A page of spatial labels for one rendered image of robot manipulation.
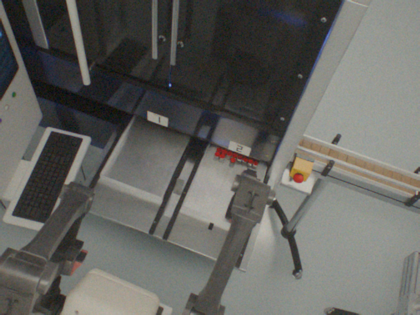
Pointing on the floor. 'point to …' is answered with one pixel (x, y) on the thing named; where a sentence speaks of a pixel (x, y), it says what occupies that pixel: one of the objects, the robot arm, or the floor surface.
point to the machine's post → (318, 82)
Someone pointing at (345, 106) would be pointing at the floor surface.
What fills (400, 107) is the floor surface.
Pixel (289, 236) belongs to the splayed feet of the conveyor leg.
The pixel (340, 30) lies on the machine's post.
